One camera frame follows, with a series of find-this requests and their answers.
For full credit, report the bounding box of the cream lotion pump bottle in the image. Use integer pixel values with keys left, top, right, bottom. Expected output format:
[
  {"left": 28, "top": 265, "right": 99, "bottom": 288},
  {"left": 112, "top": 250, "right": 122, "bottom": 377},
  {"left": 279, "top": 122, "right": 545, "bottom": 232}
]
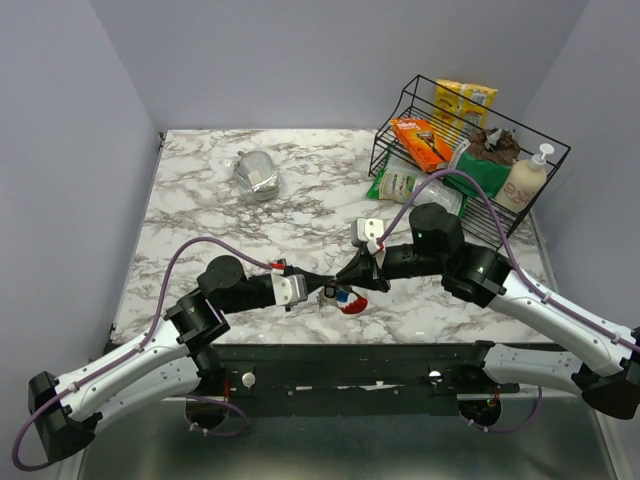
[{"left": 494, "top": 143, "right": 555, "bottom": 213}]

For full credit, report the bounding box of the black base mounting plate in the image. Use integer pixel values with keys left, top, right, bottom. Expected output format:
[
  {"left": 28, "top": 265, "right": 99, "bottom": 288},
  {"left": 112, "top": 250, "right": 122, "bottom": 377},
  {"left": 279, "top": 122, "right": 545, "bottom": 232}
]
[{"left": 102, "top": 342, "right": 551, "bottom": 419}]

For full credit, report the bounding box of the silver foil pouch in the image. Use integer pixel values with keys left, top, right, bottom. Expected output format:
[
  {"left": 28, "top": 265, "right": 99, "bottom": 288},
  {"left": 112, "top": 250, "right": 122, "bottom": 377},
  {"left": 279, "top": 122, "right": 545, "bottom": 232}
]
[{"left": 233, "top": 150, "right": 281, "bottom": 202}]

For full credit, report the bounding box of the red carabiner keyring with chain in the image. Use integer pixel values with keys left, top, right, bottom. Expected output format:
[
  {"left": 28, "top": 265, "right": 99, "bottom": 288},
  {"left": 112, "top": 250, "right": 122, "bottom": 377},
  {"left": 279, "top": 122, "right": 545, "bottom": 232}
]
[{"left": 318, "top": 285, "right": 368, "bottom": 315}]

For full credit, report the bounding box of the blue key tag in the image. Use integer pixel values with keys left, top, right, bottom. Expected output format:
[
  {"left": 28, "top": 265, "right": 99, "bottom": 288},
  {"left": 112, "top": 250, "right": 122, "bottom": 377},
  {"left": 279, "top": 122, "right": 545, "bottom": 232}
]
[{"left": 335, "top": 291, "right": 349, "bottom": 303}]

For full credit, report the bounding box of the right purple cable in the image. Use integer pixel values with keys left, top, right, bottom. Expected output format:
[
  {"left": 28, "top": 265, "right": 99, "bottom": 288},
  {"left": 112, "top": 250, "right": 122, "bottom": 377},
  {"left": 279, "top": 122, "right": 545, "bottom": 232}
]
[{"left": 377, "top": 168, "right": 640, "bottom": 434}]

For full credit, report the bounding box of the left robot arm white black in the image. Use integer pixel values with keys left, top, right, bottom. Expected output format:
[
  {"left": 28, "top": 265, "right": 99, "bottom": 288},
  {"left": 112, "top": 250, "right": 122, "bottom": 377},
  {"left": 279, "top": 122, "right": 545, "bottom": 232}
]
[{"left": 28, "top": 255, "right": 332, "bottom": 464}]

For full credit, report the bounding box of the black wire rack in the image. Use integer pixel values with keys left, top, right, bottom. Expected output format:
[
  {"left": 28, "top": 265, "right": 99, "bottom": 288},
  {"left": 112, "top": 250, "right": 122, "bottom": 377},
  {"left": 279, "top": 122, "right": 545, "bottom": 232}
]
[{"left": 368, "top": 74, "right": 571, "bottom": 248}]

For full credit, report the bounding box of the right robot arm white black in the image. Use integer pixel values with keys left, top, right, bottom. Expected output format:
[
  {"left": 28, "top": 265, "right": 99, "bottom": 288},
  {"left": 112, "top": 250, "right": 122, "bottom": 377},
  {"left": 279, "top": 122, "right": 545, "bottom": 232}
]
[{"left": 336, "top": 203, "right": 639, "bottom": 420}]

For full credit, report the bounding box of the green white wipes pack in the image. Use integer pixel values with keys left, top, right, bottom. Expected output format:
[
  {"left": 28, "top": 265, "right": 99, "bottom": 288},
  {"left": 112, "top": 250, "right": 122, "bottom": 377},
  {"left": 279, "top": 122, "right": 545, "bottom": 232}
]
[{"left": 366, "top": 157, "right": 466, "bottom": 218}]

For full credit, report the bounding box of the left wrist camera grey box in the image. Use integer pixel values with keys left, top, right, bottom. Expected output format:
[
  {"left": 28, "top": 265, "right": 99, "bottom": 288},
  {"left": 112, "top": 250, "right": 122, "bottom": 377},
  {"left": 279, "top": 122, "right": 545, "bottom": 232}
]
[{"left": 270, "top": 270, "right": 308, "bottom": 307}]

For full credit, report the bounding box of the orange razor box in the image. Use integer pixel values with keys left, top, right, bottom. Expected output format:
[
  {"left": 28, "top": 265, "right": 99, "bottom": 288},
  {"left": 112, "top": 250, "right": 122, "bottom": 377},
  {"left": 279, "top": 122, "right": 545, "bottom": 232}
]
[{"left": 389, "top": 117, "right": 453, "bottom": 173}]

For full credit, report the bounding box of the purple cable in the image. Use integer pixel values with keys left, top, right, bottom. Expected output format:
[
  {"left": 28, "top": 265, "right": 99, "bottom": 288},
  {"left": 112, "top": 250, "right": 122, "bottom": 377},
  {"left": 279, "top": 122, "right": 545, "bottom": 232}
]
[
  {"left": 377, "top": 168, "right": 640, "bottom": 434},
  {"left": 10, "top": 237, "right": 286, "bottom": 472}
]

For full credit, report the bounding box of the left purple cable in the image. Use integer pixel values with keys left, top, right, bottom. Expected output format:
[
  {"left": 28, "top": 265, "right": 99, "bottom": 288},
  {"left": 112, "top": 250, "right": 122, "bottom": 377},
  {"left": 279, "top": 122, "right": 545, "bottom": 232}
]
[{"left": 10, "top": 237, "right": 286, "bottom": 472}]

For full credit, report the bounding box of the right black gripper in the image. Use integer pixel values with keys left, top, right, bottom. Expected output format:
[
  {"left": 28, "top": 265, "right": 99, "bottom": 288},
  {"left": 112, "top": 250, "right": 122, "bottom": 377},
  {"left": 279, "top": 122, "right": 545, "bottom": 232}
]
[{"left": 335, "top": 243, "right": 446, "bottom": 293}]

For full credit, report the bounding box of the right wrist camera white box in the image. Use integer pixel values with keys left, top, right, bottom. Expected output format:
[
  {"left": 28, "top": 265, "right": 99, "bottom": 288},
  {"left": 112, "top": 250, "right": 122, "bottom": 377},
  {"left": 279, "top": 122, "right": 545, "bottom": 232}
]
[{"left": 350, "top": 217, "right": 385, "bottom": 255}]

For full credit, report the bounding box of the yellow snack packet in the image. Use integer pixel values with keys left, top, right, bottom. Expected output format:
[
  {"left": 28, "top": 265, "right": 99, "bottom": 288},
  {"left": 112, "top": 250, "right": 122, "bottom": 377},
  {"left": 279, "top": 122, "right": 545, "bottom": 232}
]
[{"left": 433, "top": 79, "right": 498, "bottom": 143}]

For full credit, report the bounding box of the brown green chocolate bag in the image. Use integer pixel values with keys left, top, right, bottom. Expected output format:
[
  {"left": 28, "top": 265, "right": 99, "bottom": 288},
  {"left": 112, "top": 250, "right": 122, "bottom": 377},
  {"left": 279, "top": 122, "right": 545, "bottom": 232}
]
[{"left": 448, "top": 128, "right": 521, "bottom": 198}]

